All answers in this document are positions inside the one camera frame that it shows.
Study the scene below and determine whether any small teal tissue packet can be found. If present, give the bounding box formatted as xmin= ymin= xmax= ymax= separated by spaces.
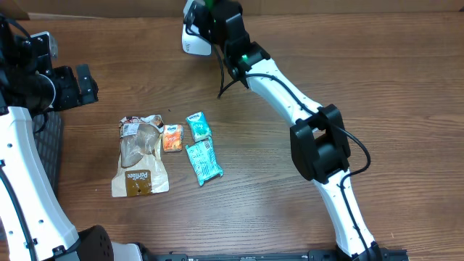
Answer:
xmin=186 ymin=112 xmax=212 ymax=142

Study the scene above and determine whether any orange tissue packet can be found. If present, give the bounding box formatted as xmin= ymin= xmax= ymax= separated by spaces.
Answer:
xmin=162 ymin=125 xmax=183 ymax=152

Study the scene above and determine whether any teal snack packet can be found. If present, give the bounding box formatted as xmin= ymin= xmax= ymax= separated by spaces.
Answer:
xmin=186 ymin=137 xmax=223 ymax=186

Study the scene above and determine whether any brown paper bread bag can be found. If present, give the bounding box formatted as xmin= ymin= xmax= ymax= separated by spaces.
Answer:
xmin=111 ymin=115 xmax=170 ymax=198

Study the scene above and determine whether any green lid jar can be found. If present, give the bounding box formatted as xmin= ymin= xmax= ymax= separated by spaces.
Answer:
xmin=204 ymin=0 xmax=217 ymax=9

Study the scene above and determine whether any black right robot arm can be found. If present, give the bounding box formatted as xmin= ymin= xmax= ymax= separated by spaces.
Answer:
xmin=182 ymin=0 xmax=383 ymax=260

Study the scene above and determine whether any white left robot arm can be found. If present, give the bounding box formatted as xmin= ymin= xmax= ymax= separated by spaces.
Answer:
xmin=1 ymin=26 xmax=151 ymax=260

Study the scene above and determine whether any white barcode scanner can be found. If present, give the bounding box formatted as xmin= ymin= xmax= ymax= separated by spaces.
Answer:
xmin=182 ymin=9 xmax=212 ymax=56

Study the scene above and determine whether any grey plastic mesh basket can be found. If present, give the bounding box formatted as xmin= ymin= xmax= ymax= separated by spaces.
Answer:
xmin=32 ymin=112 xmax=64 ymax=196

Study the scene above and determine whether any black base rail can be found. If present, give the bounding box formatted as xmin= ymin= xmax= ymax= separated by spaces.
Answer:
xmin=154 ymin=249 xmax=410 ymax=261

